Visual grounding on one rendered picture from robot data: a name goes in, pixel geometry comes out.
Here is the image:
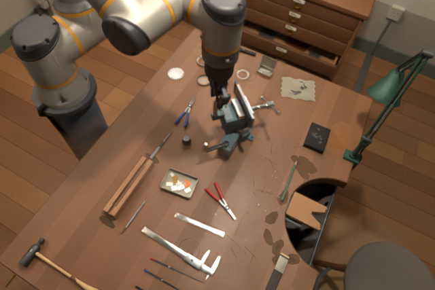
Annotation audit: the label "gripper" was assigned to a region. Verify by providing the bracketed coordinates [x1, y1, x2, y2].
[203, 54, 236, 113]

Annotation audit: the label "silver drawplate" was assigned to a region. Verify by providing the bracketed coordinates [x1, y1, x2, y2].
[233, 80, 256, 122]

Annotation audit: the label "teal swivel vise body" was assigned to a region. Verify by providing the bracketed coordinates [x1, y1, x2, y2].
[211, 97, 256, 161]

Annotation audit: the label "silver tommy bar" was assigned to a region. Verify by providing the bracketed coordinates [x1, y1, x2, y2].
[251, 95, 282, 116]

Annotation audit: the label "silver swivel lock lever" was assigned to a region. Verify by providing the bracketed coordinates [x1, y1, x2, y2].
[203, 140, 226, 155]

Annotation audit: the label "wooden drawplate rack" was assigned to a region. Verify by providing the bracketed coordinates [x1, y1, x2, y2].
[102, 155, 154, 220]

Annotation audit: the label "white scalloped disc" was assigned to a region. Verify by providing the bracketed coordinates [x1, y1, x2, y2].
[167, 66, 185, 82]

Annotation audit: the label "open silver tin box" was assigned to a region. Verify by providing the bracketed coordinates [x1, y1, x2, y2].
[256, 55, 277, 77]

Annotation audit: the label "grey flat file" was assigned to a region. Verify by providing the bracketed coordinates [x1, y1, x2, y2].
[148, 130, 173, 163]

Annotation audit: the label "stained beige cloth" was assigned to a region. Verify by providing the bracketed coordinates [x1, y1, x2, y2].
[279, 75, 318, 103]

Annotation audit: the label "grey metal tray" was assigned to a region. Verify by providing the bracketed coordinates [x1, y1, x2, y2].
[159, 166, 199, 200]

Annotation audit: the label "black block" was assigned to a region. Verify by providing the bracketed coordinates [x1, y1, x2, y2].
[302, 122, 332, 153]

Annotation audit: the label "green pencil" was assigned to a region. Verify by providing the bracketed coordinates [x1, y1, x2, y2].
[279, 160, 298, 202]

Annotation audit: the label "steel ruler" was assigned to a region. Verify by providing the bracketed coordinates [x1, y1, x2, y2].
[173, 211, 226, 238]

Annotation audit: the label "wooden bench pin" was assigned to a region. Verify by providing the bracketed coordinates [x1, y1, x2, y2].
[285, 191, 329, 232]

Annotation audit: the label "thin grey needle file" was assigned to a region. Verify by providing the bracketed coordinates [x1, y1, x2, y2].
[120, 196, 150, 235]

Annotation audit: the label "steel vernier caliper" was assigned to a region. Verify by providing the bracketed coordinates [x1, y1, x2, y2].
[141, 225, 222, 277]

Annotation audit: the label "green desk lamp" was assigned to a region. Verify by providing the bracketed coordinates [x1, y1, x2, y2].
[342, 48, 435, 170]

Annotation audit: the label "red-tipped thin tool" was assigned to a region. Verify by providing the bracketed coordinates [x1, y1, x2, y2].
[150, 257, 205, 281]

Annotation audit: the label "grey strip with wooden end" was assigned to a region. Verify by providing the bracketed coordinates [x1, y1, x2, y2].
[264, 252, 291, 290]

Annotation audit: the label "blue-tipped thin tool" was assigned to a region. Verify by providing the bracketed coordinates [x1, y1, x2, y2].
[143, 268, 195, 285]

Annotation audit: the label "grey round stool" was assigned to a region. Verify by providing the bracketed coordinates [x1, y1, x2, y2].
[311, 241, 435, 290]

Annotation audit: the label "blue-handled pliers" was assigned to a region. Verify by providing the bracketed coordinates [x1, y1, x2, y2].
[174, 96, 196, 128]

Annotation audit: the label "red-handled pliers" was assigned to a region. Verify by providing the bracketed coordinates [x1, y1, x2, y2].
[204, 181, 238, 221]

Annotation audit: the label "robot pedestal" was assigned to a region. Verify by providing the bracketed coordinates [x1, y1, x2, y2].
[43, 98, 109, 162]

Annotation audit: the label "grey wall conduit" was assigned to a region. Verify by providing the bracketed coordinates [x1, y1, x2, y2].
[354, 20, 392, 94]

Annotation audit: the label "dark metal frame under bench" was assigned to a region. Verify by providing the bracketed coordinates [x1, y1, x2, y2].
[284, 181, 338, 268]

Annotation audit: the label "white wall socket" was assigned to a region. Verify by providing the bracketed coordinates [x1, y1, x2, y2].
[386, 4, 406, 23]

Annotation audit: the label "wooden-handled ball-peen hammer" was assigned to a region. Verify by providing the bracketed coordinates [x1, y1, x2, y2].
[18, 237, 90, 290]

